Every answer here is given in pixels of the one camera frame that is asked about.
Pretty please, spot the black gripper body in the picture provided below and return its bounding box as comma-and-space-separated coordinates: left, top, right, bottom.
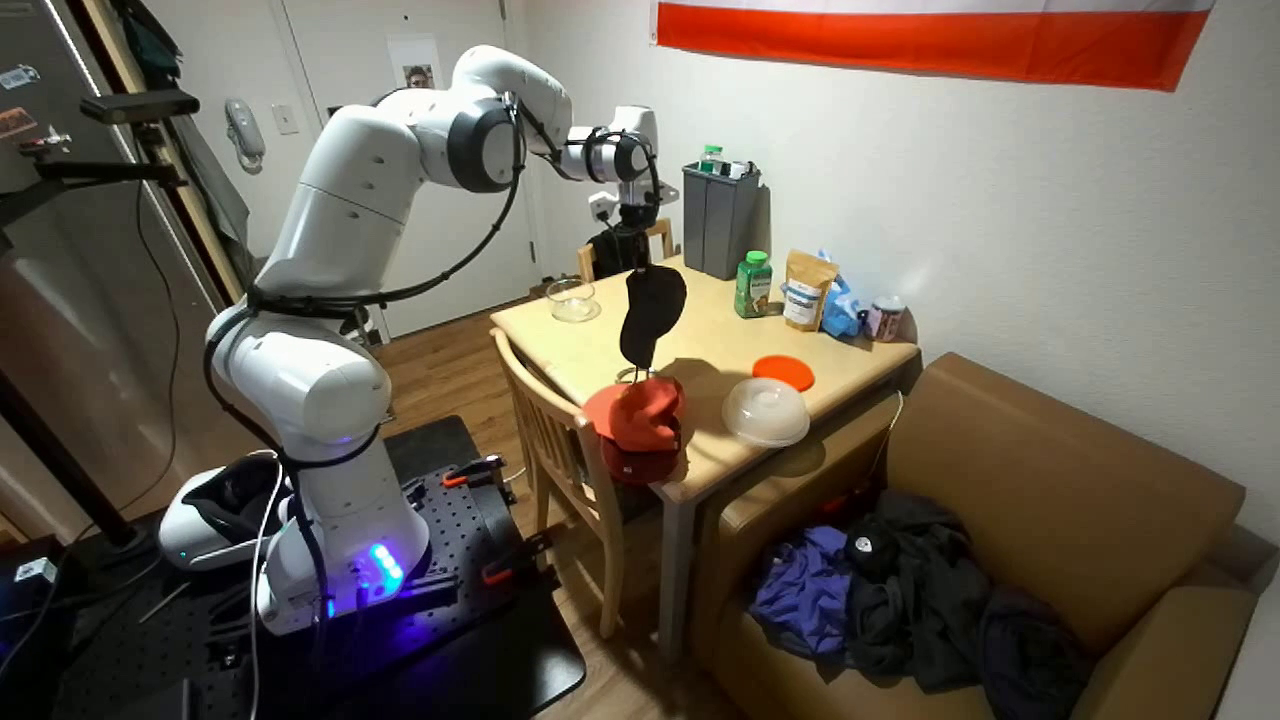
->
589, 216, 656, 280

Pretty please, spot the dark grey cap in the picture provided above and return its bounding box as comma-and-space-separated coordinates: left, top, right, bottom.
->
617, 259, 692, 375

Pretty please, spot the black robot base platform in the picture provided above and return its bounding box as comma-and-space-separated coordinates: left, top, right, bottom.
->
52, 410, 594, 720

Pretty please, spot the orange cap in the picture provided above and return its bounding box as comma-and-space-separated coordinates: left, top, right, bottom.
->
579, 371, 692, 488

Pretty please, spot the clear glass bowl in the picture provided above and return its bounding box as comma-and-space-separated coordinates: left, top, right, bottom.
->
545, 280, 610, 329

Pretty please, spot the grey plastic bin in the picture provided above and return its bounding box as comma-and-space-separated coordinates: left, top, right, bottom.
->
681, 154, 778, 280

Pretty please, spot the green plastic bottle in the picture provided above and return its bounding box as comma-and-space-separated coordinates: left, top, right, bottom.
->
734, 246, 778, 319

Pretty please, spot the brown paper pouch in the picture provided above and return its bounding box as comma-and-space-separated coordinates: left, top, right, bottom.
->
778, 246, 842, 333

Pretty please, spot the orange round disc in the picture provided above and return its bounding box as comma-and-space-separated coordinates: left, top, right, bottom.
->
748, 351, 820, 396

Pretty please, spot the blue plastic bag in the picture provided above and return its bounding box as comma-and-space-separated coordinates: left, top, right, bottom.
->
820, 274, 871, 344

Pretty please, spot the orange black clamp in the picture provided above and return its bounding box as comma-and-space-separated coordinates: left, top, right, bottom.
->
435, 450, 510, 494
471, 554, 524, 593

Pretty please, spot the purple clothing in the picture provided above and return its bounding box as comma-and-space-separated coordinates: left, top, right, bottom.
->
748, 521, 855, 662

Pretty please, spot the red and white banner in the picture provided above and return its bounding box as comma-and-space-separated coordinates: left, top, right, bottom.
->
653, 0, 1215, 95

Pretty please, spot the black clothing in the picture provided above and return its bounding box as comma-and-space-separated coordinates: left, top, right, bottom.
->
836, 488, 1091, 720

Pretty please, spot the brown armchair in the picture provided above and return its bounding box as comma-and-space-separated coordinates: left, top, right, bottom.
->
692, 349, 1255, 720

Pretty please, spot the dark hanging garment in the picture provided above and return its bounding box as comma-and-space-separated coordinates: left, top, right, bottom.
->
117, 0, 185, 86

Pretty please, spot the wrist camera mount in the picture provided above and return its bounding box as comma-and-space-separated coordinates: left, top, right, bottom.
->
584, 180, 663, 233

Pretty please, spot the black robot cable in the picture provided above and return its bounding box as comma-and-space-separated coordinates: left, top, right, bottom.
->
198, 95, 538, 472

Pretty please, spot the white cable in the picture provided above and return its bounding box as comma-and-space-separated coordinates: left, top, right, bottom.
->
240, 450, 291, 720

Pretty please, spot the black camera on stand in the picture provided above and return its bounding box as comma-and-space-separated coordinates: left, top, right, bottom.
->
0, 86, 204, 192

